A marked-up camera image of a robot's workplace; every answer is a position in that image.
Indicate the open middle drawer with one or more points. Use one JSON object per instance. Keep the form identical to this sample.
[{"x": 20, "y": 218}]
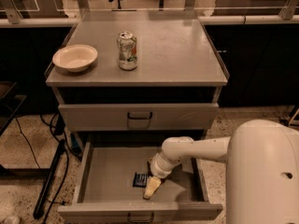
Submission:
[{"x": 105, "y": 191}]

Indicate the black table leg frame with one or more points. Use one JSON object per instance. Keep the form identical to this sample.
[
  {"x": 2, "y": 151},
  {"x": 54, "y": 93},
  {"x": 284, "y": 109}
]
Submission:
[{"x": 38, "y": 212}]

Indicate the white rail ledge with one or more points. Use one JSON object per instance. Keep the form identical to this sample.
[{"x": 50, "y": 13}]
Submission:
[{"x": 211, "y": 20}]

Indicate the crushed soda can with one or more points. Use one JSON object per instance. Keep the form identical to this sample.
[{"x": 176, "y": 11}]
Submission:
[{"x": 126, "y": 42}]

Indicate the closed top drawer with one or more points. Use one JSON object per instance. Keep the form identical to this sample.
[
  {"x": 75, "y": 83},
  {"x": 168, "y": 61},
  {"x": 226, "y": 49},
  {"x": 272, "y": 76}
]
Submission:
[{"x": 138, "y": 117}]

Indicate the grey metal drawer cabinet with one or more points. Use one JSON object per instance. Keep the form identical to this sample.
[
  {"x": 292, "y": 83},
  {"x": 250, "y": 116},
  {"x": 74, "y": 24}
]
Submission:
[{"x": 176, "y": 64}]

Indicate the dark blue rxbar wrapper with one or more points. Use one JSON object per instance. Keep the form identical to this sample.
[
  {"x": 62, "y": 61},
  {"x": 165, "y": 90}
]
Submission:
[{"x": 140, "y": 180}]

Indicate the black caster wheel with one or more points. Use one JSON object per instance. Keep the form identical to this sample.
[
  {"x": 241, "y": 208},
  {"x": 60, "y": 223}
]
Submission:
[{"x": 284, "y": 122}]

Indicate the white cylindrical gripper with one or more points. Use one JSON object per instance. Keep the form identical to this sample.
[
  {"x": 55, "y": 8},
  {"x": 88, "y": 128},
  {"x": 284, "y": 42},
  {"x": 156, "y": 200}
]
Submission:
[{"x": 158, "y": 170}]

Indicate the white ceramic bowl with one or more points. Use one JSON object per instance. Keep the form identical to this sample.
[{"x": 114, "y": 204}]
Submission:
[{"x": 75, "y": 58}]

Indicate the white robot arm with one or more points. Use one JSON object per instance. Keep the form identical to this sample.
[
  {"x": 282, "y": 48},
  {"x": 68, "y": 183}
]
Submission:
[{"x": 262, "y": 170}]

